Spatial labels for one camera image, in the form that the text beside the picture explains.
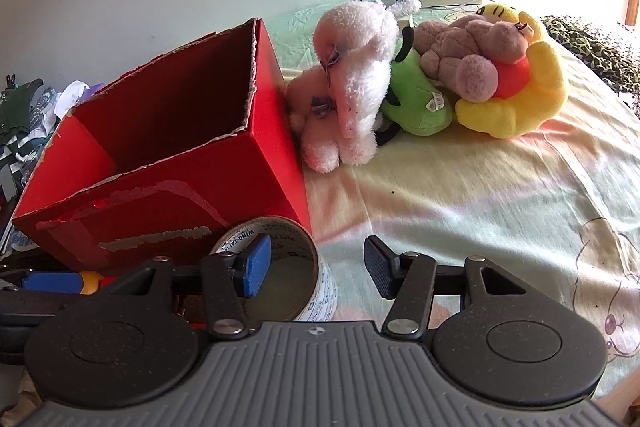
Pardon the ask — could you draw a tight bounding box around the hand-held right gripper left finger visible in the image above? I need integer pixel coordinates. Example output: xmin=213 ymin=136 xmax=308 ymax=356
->
xmin=100 ymin=234 xmax=273 ymax=342

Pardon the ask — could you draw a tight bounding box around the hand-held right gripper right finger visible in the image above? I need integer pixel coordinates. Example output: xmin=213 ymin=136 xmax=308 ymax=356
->
xmin=364 ymin=235 xmax=528 ymax=342

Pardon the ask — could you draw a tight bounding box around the packing tape roll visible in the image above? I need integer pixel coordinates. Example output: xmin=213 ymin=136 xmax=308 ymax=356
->
xmin=207 ymin=217 xmax=338 ymax=323

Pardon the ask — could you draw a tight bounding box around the red cardboard box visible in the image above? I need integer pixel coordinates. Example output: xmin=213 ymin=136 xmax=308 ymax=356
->
xmin=11 ymin=18 xmax=315 ymax=278

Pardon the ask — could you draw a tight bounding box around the blue and orange screwdriver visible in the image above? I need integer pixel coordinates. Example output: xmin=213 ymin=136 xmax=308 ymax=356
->
xmin=22 ymin=271 xmax=103 ymax=295

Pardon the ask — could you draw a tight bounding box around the green plush toy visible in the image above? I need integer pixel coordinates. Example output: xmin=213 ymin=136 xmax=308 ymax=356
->
xmin=375 ymin=29 xmax=455 ymax=145

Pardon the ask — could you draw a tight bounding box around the pink plush toy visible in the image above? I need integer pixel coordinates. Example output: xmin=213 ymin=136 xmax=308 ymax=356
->
xmin=286 ymin=2 xmax=401 ymax=172

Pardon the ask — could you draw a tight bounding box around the patterned white cloth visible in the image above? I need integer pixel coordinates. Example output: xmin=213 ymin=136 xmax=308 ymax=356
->
xmin=29 ymin=87 xmax=57 ymax=130

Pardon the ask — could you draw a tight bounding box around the brown plush bear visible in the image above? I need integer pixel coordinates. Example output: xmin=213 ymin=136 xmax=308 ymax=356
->
xmin=414 ymin=14 xmax=535 ymax=102

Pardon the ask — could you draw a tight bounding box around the purple tissue pack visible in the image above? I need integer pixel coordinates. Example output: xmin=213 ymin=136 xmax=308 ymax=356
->
xmin=60 ymin=79 xmax=101 ymax=108

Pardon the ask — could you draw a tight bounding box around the yellow plush toy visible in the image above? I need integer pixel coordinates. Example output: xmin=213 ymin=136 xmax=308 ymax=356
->
xmin=452 ymin=3 xmax=568 ymax=138

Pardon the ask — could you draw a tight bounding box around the leopard print cloth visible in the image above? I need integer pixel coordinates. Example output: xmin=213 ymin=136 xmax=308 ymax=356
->
xmin=542 ymin=14 xmax=640 ymax=95

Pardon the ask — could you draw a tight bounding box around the wooden bed frame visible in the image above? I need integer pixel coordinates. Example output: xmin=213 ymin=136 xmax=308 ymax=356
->
xmin=595 ymin=382 xmax=640 ymax=427

